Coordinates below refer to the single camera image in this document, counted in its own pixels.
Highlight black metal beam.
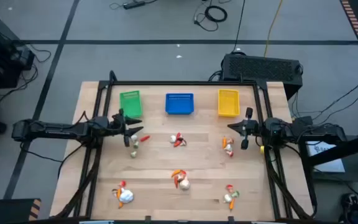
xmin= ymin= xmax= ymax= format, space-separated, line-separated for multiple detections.
xmin=306 ymin=129 xmax=358 ymax=167

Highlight green plastic basket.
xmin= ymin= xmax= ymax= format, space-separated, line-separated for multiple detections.
xmin=119 ymin=90 xmax=144 ymax=119

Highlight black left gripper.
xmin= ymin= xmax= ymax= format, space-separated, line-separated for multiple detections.
xmin=110 ymin=108 xmax=145 ymax=148

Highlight black box yellow stripes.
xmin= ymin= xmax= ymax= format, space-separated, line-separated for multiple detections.
xmin=0 ymin=198 xmax=42 ymax=224

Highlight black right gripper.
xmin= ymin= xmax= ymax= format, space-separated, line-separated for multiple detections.
xmin=227 ymin=107 xmax=262 ymax=151

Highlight black power strip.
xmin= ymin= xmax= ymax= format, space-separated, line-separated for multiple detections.
xmin=122 ymin=1 xmax=146 ymax=10

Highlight yellow plastic basket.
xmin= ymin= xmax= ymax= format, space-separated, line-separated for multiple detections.
xmin=218 ymin=88 xmax=241 ymax=118

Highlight blue plastic basket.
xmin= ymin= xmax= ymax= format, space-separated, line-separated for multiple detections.
xmin=165 ymin=92 xmax=195 ymax=116

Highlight yellow floor cable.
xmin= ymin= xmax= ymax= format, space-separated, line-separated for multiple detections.
xmin=263 ymin=0 xmax=284 ymax=58

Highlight coiled black cable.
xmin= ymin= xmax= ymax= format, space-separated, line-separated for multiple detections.
xmin=193 ymin=0 xmax=229 ymax=32

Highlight large white toy garlic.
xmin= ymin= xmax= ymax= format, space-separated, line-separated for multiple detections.
xmin=119 ymin=187 xmax=134 ymax=204

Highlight white paper sheet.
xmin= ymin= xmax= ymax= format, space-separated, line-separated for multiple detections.
xmin=306 ymin=139 xmax=346 ymax=174

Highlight black metal side cart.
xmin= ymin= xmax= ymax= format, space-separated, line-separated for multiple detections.
xmin=296 ymin=133 xmax=358 ymax=218

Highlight black computer case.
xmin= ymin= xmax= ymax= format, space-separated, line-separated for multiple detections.
xmin=221 ymin=52 xmax=304 ymax=100

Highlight black floor cable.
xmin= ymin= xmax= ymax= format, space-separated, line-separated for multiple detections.
xmin=231 ymin=0 xmax=247 ymax=54

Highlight black metal table frame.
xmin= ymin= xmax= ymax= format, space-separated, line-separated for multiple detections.
xmin=54 ymin=70 xmax=315 ymax=220

